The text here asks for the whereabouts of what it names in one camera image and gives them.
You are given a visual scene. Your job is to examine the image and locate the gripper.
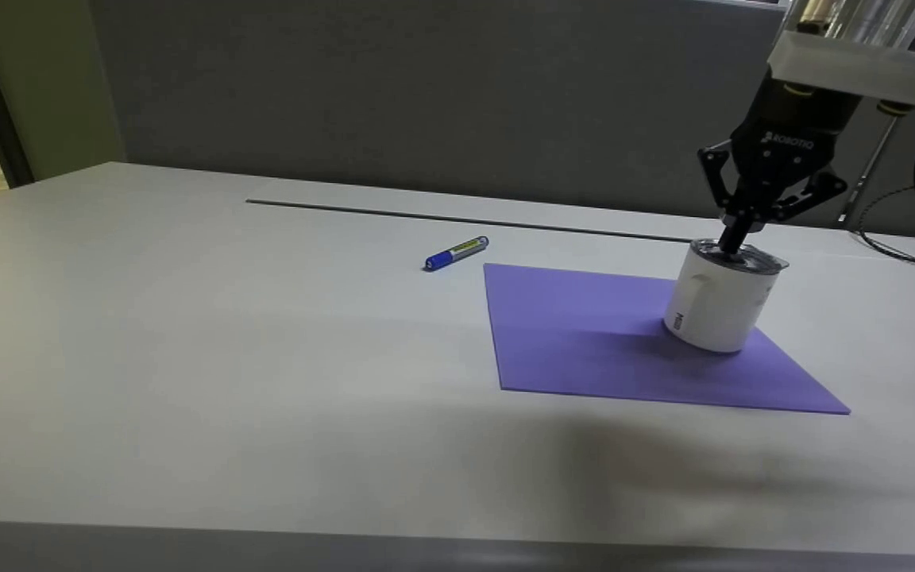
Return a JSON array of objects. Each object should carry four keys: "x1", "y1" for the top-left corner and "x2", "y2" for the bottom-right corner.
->
[{"x1": 697, "y1": 74, "x2": 864, "y2": 256}]

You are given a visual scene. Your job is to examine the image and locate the white travel mug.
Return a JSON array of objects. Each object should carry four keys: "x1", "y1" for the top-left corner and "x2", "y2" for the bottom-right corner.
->
[{"x1": 663, "y1": 238, "x2": 791, "y2": 354}]

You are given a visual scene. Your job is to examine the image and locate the purple mat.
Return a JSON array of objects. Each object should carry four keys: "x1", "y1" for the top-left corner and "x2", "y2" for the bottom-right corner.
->
[{"x1": 482, "y1": 262, "x2": 852, "y2": 416}]

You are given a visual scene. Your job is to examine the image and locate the blue marker pen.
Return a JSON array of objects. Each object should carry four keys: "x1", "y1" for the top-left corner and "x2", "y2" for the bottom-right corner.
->
[{"x1": 423, "y1": 235, "x2": 491, "y2": 273}]

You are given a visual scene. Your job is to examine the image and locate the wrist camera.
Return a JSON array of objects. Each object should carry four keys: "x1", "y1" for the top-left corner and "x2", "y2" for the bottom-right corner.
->
[{"x1": 766, "y1": 30, "x2": 915, "y2": 114}]

